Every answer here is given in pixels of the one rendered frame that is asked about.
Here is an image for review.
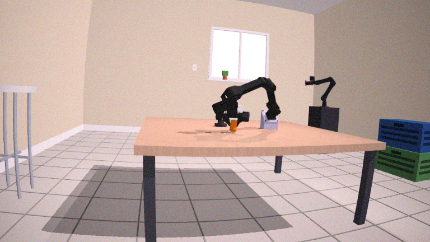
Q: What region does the orange knob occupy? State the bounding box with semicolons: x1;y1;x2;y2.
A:
230;120;237;132

